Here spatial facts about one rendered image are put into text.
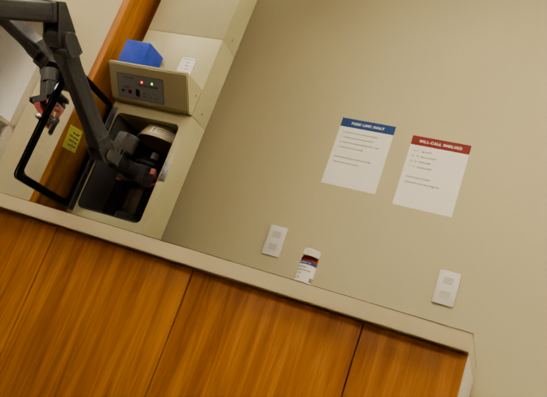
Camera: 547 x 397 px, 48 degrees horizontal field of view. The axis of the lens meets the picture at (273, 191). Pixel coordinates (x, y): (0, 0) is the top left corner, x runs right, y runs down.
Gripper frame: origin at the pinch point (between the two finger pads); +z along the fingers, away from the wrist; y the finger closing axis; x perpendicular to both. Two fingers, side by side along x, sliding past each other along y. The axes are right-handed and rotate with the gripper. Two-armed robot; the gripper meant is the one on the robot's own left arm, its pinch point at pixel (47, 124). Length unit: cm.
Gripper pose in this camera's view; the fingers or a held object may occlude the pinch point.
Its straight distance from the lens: 208.8
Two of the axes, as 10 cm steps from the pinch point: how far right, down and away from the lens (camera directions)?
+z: 1.0, 9.2, -3.8
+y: -9.7, 1.8, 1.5
